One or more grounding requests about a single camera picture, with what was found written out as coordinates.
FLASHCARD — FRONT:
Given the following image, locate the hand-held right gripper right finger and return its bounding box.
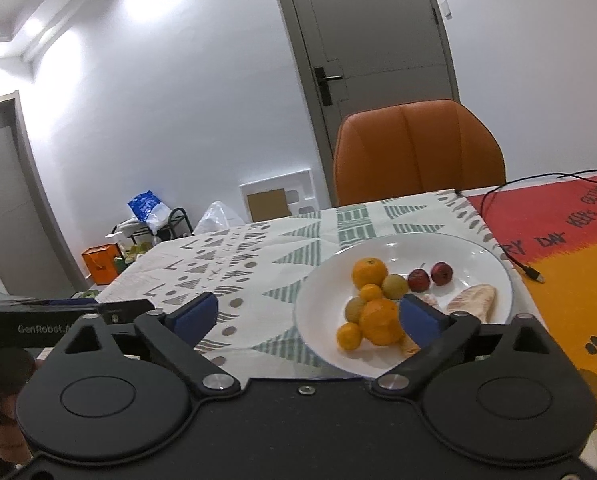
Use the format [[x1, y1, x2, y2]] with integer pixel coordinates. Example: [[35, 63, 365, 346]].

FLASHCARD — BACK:
[[373, 292, 574, 401]]

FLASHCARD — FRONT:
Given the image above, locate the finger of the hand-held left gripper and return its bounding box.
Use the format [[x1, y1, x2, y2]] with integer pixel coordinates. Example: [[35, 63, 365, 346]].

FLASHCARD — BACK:
[[26, 298, 156, 327]]

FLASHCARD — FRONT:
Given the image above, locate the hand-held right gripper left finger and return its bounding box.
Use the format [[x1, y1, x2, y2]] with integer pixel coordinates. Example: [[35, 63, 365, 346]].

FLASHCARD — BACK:
[[53, 291, 242, 397]]

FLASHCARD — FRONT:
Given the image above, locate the large orange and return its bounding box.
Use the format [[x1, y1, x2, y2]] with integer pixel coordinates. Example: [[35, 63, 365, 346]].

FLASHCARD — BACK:
[[359, 298, 405, 347]]

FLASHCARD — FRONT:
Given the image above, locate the green round fruit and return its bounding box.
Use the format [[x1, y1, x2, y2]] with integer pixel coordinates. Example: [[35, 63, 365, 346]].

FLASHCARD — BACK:
[[382, 273, 409, 299], [345, 296, 369, 322]]

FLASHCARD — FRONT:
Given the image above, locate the pale bread roll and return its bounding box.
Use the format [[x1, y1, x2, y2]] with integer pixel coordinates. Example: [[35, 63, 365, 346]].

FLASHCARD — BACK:
[[445, 284, 498, 324]]

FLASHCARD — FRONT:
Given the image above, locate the medium orange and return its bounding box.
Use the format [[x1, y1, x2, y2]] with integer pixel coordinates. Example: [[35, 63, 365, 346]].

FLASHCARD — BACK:
[[352, 257, 388, 290]]

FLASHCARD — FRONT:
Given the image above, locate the white plate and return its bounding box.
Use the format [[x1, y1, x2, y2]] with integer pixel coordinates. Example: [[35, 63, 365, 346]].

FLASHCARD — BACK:
[[293, 235, 514, 380]]

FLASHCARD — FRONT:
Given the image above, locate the person's left hand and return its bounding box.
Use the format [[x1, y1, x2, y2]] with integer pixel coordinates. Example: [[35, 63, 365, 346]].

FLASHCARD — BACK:
[[0, 349, 45, 468]]

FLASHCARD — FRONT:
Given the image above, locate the orange box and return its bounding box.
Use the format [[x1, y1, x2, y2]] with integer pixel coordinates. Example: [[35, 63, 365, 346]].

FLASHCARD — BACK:
[[81, 244, 122, 286]]

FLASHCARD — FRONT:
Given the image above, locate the black rack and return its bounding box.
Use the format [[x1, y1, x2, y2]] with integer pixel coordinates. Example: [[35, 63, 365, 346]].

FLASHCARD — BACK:
[[110, 207, 194, 257]]

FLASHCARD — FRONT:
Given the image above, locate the blue plastic bag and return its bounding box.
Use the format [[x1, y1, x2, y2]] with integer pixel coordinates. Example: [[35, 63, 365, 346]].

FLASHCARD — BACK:
[[128, 190, 172, 236]]

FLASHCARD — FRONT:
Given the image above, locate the white plastic bag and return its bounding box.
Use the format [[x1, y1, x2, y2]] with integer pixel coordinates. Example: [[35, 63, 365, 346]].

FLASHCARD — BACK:
[[193, 201, 247, 235]]

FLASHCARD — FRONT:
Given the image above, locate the grey side door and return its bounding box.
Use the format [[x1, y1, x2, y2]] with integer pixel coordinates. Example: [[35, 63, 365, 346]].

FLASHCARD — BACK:
[[0, 91, 75, 299]]

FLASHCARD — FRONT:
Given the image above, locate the brown cardboard piece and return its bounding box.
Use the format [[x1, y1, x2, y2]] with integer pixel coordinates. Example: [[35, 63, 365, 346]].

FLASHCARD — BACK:
[[247, 188, 290, 222]]

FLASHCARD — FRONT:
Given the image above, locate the white foam packaging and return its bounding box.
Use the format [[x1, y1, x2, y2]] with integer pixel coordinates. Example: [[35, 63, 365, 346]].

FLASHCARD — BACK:
[[239, 170, 319, 224]]

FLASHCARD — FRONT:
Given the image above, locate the red printed mat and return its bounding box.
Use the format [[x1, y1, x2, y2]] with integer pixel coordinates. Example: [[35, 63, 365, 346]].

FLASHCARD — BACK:
[[465, 170, 597, 431]]

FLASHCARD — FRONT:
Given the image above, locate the orange chair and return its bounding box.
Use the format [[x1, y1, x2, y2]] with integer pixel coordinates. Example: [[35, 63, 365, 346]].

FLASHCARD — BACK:
[[333, 100, 507, 207]]

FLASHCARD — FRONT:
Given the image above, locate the black cable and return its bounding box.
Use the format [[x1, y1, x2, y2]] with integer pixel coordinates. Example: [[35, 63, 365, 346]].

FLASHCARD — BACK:
[[455, 167, 597, 282]]

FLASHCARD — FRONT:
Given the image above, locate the black door lock handle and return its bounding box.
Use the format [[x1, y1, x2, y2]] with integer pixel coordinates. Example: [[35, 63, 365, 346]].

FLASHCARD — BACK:
[[313, 66, 344, 107]]

